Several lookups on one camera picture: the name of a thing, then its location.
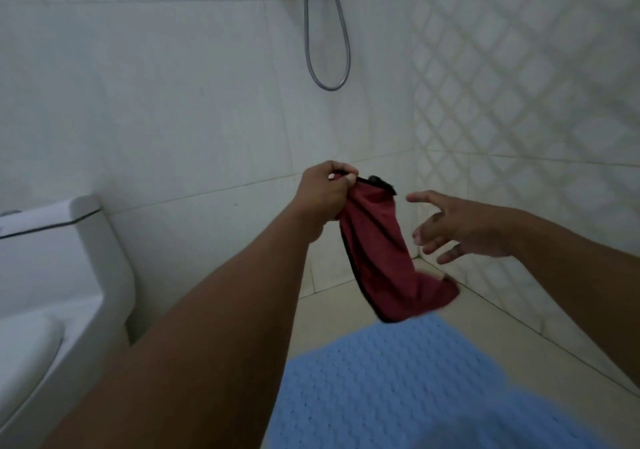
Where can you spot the person's right hand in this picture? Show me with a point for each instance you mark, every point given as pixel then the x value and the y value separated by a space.
pixel 465 228

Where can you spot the person's left hand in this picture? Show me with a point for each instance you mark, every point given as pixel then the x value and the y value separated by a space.
pixel 320 196

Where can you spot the person's right middle finger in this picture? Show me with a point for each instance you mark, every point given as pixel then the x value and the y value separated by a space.
pixel 435 245

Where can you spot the person's left fingers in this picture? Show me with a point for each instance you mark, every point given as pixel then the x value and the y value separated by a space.
pixel 344 172

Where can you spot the person's right thumb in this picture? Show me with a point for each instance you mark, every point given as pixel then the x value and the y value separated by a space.
pixel 424 197

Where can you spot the dark red cloth garment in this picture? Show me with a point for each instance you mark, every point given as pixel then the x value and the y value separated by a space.
pixel 385 258

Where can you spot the person's right forearm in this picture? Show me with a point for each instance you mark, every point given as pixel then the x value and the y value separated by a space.
pixel 585 283

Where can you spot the person's left forearm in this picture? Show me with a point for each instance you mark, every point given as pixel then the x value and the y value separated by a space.
pixel 190 343

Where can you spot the blue perforated bath mat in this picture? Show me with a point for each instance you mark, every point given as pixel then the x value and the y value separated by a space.
pixel 400 388

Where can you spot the white toilet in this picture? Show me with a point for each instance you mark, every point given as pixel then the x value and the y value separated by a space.
pixel 50 303

